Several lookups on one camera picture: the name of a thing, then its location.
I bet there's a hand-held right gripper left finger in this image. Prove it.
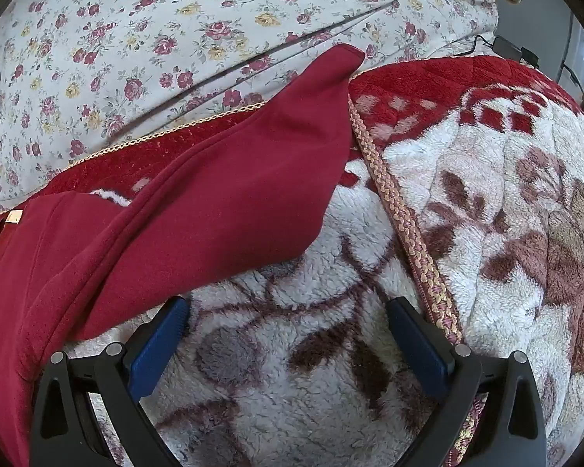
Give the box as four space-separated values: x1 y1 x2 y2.
29 296 190 467

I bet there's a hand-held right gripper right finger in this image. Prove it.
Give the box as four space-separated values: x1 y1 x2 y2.
387 297 548 467

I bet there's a dark red small garment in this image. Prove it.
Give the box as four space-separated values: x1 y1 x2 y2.
0 44 366 467

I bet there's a red and white plush blanket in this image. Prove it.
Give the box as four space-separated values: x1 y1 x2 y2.
0 56 584 467

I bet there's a black power adapter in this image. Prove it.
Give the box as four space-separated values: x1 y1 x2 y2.
491 35 541 67

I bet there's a floral bed sheet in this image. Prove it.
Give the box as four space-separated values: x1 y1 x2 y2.
0 0 500 217

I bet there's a black cable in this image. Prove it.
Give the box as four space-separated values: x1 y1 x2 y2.
455 34 494 57

